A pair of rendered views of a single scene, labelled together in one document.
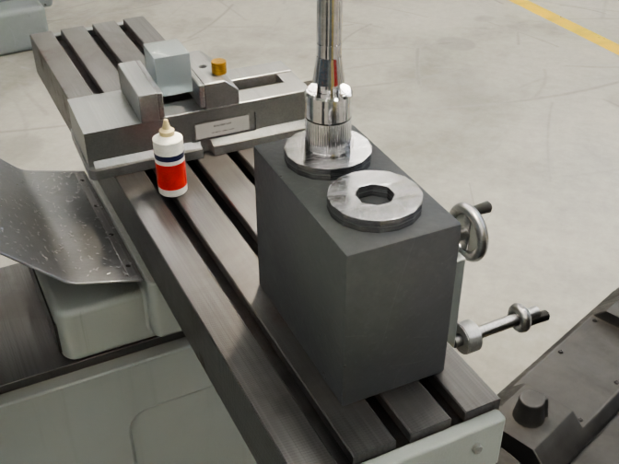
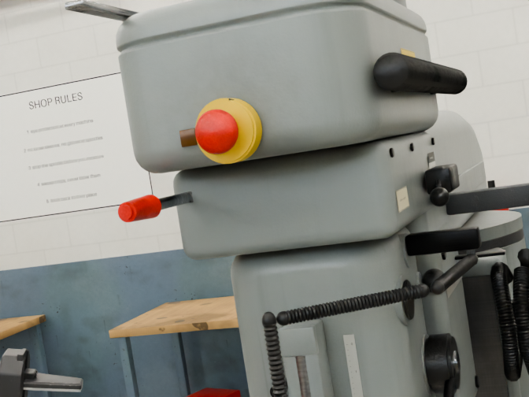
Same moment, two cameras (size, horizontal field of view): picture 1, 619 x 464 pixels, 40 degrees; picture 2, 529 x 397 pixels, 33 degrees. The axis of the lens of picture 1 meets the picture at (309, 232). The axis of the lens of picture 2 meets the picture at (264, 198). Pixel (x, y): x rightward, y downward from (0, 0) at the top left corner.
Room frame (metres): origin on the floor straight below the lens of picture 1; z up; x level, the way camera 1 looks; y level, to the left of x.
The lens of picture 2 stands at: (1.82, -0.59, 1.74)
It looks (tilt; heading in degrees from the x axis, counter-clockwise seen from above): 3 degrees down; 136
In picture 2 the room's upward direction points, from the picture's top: 9 degrees counter-clockwise
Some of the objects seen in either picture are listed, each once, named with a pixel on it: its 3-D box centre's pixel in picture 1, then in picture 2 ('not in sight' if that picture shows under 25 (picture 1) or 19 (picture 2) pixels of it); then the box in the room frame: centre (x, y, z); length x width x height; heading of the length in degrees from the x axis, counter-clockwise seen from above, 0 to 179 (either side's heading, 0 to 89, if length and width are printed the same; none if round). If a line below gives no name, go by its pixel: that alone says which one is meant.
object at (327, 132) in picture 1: (328, 123); not in sight; (0.76, -0.02, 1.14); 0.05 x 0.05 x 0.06
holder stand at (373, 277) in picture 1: (348, 252); not in sight; (0.72, -0.04, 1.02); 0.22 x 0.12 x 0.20; 25
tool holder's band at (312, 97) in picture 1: (328, 94); not in sight; (0.76, -0.02, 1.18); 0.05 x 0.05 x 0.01
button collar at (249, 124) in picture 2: not in sight; (228, 131); (1.20, -0.03, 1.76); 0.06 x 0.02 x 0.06; 26
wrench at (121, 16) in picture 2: not in sight; (131, 16); (1.07, -0.02, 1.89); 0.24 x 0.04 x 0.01; 119
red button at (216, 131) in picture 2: not in sight; (219, 131); (1.21, -0.05, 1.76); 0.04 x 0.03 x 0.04; 26
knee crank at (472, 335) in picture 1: (501, 324); not in sight; (1.21, -0.36, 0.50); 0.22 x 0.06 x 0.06; 116
